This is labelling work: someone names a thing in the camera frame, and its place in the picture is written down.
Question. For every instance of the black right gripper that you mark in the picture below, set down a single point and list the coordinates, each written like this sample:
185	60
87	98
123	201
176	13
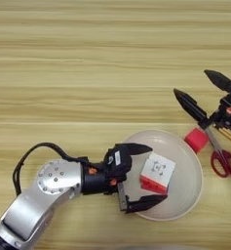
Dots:
230	114

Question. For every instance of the small red cube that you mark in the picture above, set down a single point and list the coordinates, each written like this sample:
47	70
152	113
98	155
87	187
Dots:
196	140

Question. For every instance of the multicolour puzzle cube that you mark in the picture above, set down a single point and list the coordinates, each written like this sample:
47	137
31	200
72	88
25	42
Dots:
157	172

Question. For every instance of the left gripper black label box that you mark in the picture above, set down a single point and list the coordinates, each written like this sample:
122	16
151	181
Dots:
115	161

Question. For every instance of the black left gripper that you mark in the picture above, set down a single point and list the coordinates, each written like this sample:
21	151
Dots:
96	180

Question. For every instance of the round white plate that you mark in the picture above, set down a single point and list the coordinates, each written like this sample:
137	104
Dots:
186	175

